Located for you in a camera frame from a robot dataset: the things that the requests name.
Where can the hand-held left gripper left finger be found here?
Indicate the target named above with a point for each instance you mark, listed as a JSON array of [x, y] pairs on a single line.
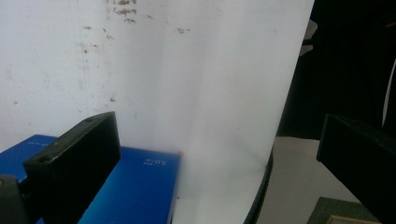
[[71, 168]]

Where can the white paper sheet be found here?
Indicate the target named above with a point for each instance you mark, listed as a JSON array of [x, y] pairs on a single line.
[[186, 77]]

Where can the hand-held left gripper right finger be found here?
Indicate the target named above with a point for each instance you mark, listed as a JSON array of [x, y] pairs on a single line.
[[364, 165]]

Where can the blue cardboard box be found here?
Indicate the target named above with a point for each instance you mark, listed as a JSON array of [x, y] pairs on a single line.
[[140, 186]]

